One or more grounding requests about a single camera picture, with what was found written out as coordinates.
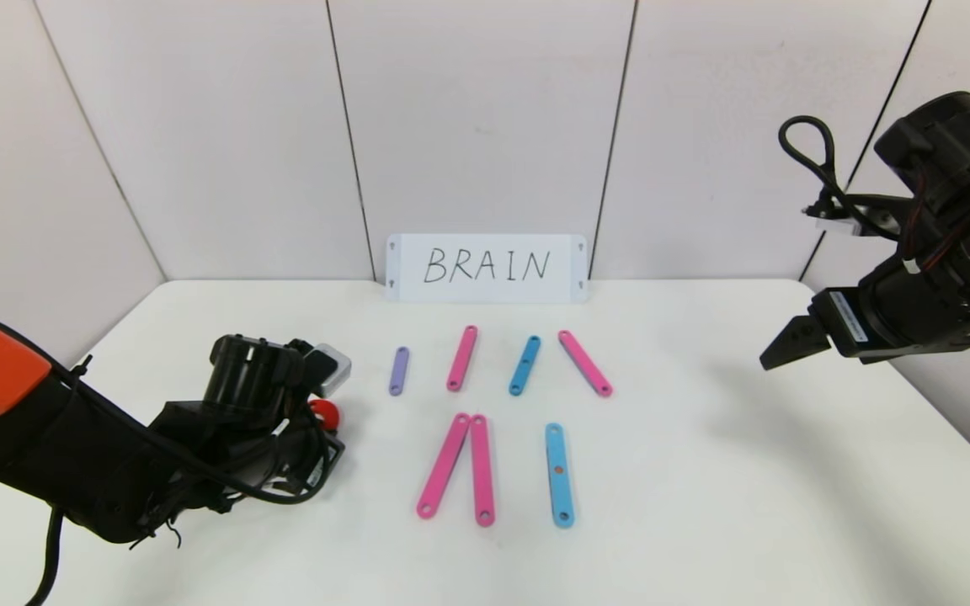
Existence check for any pink bar with holes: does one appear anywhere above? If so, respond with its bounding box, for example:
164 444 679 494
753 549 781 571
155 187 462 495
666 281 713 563
470 414 497 529
557 329 615 398
417 412 472 520
446 325 479 393

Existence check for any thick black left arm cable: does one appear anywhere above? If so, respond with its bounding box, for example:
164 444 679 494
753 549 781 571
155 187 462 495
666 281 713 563
26 505 65 606

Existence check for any long blue flat bar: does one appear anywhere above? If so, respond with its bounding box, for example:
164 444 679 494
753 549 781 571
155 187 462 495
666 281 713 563
545 423 577 530

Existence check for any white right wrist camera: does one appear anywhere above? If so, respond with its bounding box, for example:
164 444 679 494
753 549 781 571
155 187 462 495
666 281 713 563
803 194 898 237

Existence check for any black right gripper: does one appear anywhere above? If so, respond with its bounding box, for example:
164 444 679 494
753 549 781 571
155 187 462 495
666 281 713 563
759 257 951 371

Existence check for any white BRAIN sign card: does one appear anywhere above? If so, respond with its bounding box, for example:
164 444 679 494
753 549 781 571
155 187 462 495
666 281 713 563
385 234 589 304

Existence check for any short blue flat bar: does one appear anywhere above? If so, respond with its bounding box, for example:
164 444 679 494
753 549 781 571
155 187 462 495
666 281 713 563
508 335 541 396

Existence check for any black looped camera cable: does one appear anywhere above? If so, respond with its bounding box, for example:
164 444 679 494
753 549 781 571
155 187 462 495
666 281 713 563
778 116 894 232

